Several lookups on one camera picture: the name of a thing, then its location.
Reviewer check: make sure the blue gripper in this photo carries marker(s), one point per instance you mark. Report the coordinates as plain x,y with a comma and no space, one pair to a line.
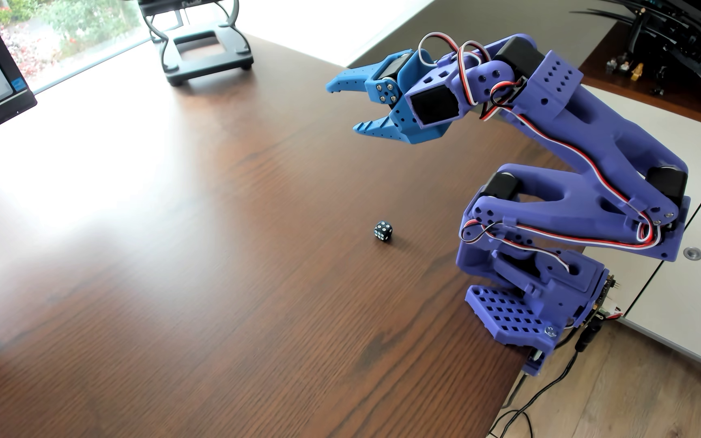
386,93

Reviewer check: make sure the dark blue dice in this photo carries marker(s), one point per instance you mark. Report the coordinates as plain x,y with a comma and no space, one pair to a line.
383,231

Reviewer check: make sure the purple robot arm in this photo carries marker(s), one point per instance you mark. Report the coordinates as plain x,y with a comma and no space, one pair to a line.
594,128

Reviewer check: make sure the purple robot base clamp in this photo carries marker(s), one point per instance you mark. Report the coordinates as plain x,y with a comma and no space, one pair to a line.
508,310

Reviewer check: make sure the black laptop stand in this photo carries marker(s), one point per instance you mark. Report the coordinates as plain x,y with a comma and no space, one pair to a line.
204,45

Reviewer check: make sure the grey toy minifigure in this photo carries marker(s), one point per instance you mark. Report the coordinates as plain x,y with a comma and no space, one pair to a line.
611,65
624,65

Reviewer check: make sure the yellow toy minifigure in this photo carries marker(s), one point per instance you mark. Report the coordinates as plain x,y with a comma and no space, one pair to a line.
636,72

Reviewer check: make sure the dark toy minifigure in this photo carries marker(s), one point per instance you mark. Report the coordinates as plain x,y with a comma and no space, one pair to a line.
661,74

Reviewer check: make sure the robot controller board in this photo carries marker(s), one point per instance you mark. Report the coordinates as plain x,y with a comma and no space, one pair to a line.
607,298

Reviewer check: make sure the black brick model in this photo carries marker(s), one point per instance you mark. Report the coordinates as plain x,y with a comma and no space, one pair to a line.
691,36

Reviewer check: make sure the round metal cabinet knob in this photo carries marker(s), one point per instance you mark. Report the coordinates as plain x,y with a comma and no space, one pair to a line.
692,253

